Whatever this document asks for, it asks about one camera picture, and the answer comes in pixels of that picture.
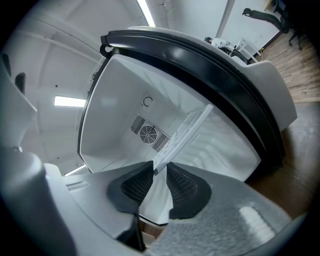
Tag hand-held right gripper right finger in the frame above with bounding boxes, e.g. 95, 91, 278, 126
146, 161, 294, 256

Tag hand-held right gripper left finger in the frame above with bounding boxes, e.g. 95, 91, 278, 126
64, 160, 154, 239

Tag white plastic shelf tray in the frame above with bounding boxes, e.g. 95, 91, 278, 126
152, 104, 215, 176

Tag white mini fridge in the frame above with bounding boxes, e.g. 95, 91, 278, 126
76, 26, 299, 227

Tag ceiling light strip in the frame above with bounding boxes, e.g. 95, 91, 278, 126
53, 95, 87, 108
136, 0, 157, 28
64, 164, 86, 177

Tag wooden table with white legs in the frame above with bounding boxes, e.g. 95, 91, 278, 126
246, 102, 320, 221

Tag white desk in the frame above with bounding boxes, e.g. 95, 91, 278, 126
234, 37, 266, 63

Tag black office chair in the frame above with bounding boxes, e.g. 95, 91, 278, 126
241, 7, 312, 51

